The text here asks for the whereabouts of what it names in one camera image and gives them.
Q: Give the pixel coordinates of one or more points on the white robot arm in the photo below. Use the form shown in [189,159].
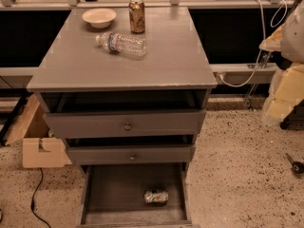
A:
[292,41]

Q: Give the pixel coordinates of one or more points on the grey top drawer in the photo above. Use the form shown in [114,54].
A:
[124,124]

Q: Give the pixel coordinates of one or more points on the grey drawer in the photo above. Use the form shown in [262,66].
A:
[114,197]
[131,154]
[124,124]

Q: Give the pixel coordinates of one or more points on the grey drawer cabinet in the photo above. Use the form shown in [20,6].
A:
[77,76]

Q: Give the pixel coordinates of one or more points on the grey middle drawer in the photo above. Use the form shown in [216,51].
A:
[131,154]

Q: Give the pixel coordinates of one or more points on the grey bottom drawer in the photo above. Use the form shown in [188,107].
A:
[114,197]

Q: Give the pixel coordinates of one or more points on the brown soda can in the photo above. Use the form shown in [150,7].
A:
[137,16]

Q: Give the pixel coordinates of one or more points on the clear plastic water bottle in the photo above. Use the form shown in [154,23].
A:
[121,43]

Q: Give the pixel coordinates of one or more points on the metal pole stand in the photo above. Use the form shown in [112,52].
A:
[263,61]

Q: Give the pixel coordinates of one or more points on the white bowl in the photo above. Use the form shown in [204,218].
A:
[99,18]

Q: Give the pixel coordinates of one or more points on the cardboard box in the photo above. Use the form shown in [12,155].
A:
[39,148]

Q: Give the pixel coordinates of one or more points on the black tool on floor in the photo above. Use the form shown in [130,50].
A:
[297,166]

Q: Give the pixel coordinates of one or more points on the grey rail beam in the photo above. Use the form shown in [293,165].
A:
[243,74]

